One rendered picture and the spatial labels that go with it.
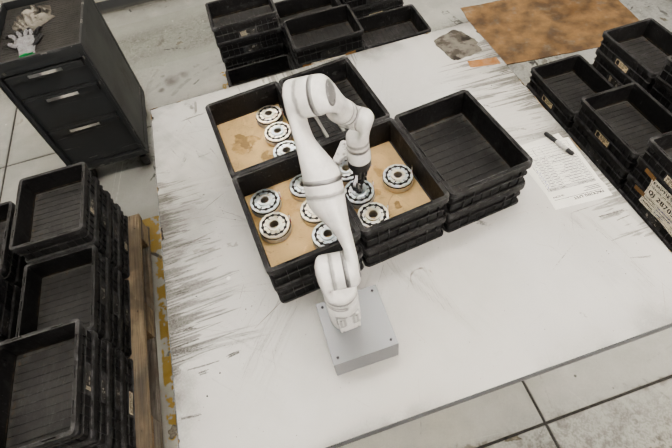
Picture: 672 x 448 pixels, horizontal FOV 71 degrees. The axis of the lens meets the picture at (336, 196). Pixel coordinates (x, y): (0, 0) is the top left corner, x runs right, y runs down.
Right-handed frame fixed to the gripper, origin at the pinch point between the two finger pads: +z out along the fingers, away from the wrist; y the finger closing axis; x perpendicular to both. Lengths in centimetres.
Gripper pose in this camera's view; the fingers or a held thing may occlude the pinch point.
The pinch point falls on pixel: (361, 185)
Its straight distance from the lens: 159.7
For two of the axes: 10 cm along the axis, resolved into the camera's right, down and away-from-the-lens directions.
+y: 3.2, -7.7, 5.5
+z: 1.0, 6.0, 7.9
